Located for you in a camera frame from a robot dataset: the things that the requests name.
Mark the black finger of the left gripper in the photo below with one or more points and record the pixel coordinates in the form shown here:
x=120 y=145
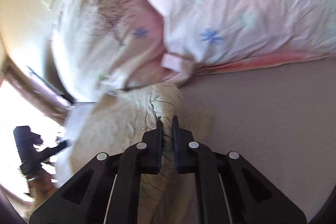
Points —
x=51 y=151

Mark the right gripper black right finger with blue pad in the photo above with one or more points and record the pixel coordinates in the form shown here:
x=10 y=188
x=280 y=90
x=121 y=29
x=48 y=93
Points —
x=230 y=189

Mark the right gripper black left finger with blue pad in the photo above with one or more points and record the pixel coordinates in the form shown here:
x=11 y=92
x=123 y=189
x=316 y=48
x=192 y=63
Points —
x=106 y=189

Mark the beige cable-knit sweater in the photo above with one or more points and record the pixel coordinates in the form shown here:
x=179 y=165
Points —
x=118 y=120

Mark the person's left hand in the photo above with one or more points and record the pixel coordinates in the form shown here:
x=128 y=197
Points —
x=41 y=187

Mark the lilac bed sheet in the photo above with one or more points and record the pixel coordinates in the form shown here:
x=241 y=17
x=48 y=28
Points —
x=282 y=120

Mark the left pink tree-print pillow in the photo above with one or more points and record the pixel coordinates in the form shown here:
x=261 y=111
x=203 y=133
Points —
x=101 y=45

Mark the right pink floral pillow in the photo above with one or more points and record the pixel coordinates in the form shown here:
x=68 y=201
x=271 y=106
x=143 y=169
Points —
x=208 y=33

